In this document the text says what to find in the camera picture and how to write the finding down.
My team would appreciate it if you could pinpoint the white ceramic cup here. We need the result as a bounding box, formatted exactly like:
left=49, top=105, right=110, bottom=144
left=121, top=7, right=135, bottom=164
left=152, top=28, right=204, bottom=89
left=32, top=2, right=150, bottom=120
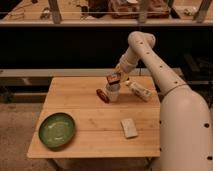
left=105, top=84, right=120, bottom=102

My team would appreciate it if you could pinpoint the dark red snack bar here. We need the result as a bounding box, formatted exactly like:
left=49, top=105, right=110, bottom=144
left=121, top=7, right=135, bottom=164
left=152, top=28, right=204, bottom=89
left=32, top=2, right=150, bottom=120
left=96, top=89, right=109, bottom=103

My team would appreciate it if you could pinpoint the wooden folding table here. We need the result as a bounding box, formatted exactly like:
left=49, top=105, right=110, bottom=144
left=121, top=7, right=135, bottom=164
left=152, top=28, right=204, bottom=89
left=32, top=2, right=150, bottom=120
left=27, top=76, right=160, bottom=158

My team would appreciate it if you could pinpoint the white plastic tube bottle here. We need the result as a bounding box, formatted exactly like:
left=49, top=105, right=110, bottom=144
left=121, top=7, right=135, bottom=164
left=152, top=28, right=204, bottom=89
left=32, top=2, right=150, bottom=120
left=126, top=81, right=152, bottom=101

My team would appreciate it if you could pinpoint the green ceramic bowl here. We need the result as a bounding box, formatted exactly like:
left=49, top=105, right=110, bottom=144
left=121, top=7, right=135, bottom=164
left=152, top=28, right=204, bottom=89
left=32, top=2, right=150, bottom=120
left=38, top=112, right=76, bottom=148

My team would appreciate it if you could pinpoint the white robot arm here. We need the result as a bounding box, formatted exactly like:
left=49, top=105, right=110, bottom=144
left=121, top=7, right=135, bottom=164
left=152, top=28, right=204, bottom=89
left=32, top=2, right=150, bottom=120
left=116, top=31, right=213, bottom=171

